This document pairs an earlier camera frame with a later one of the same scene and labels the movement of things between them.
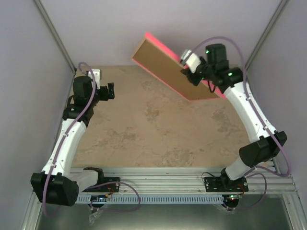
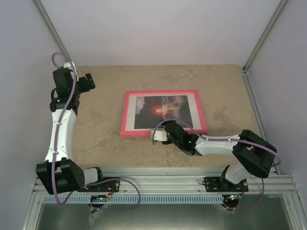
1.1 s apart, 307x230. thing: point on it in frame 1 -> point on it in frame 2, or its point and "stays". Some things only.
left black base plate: x=109 y=188 stays
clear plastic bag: x=93 y=216 stays
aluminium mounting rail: x=272 y=181 stays
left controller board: x=99 y=198 stays
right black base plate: x=224 y=184 stays
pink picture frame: x=166 y=64 -> x=148 y=132
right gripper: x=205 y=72 -> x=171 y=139
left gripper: x=104 y=96 -> x=86 y=87
